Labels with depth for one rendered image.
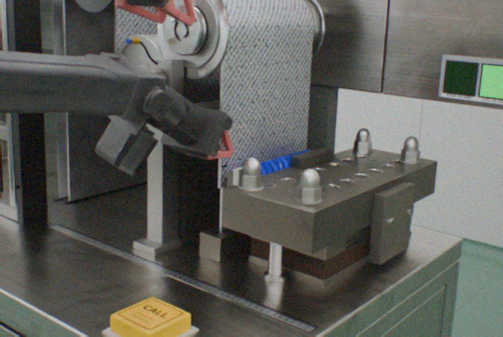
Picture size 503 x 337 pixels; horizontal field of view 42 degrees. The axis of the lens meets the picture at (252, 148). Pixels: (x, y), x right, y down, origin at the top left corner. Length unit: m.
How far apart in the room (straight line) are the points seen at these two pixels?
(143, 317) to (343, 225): 0.31
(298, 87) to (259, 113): 0.11
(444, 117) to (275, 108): 2.65
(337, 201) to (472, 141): 2.76
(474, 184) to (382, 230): 2.70
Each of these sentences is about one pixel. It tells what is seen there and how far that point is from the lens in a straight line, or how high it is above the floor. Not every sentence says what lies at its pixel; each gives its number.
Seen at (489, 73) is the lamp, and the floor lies 1.20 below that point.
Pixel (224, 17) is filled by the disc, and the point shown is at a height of 1.27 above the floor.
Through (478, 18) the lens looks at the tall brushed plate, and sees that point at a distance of 1.13.
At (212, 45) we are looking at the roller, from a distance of 0.98.
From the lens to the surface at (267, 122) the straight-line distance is 1.08.
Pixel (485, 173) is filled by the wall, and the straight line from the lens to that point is 3.67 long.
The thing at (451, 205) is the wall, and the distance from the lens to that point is 3.77.
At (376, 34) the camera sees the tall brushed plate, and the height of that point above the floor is 1.25.
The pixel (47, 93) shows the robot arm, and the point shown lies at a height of 1.20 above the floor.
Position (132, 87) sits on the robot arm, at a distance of 0.78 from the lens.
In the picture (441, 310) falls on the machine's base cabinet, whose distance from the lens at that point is 1.23.
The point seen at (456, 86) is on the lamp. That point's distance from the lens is 1.13.
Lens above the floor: 1.30
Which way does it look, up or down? 13 degrees down
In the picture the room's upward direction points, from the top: 2 degrees clockwise
